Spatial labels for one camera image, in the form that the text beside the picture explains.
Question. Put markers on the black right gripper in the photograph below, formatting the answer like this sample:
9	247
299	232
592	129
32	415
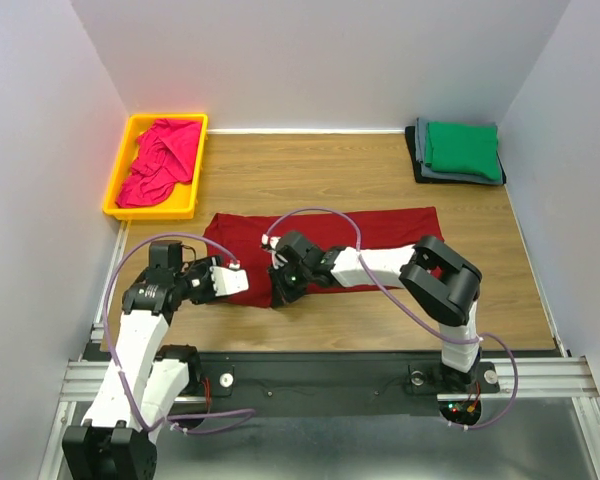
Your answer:
280	294

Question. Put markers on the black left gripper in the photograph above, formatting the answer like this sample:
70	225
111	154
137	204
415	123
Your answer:
204	264

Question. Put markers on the dark red t-shirt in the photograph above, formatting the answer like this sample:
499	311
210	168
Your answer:
383	229

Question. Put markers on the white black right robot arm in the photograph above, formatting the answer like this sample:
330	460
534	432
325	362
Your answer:
443	283

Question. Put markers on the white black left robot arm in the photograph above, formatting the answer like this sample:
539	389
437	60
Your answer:
117	437

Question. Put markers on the yellow plastic bin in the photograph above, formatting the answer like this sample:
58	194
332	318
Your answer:
181	204

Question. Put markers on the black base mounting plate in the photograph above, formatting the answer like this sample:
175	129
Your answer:
307	384

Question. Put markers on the pink t-shirt in bin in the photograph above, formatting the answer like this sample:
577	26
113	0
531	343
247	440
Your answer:
166	156

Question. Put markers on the folded black t-shirt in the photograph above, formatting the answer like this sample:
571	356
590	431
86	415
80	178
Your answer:
420	178

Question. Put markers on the folded green t-shirt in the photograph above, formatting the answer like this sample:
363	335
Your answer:
463	149

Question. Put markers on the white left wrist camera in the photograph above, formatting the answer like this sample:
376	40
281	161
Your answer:
227	282

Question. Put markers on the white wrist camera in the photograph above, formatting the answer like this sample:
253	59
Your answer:
227	282
269	244

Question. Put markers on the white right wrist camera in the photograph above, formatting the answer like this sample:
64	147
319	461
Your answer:
269	244

